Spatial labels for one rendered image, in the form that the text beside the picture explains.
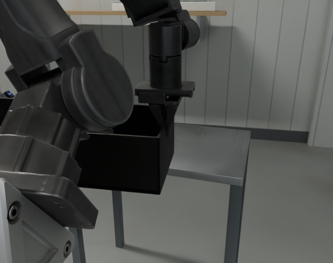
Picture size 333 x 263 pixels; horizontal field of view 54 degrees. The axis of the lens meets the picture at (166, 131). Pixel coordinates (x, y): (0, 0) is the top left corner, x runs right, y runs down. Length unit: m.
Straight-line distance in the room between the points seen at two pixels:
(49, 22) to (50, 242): 0.20
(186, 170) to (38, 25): 0.87
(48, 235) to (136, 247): 1.74
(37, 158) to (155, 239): 1.83
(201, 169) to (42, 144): 0.89
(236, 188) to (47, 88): 0.89
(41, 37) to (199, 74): 3.09
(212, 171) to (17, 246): 0.92
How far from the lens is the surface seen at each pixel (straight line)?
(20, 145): 0.28
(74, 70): 0.32
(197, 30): 0.64
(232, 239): 1.24
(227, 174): 1.12
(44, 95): 0.31
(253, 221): 2.29
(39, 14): 0.33
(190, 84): 0.60
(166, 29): 0.55
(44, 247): 0.31
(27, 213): 0.27
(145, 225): 2.18
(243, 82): 3.38
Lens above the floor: 1.33
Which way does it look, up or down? 22 degrees down
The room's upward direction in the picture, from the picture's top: straight up
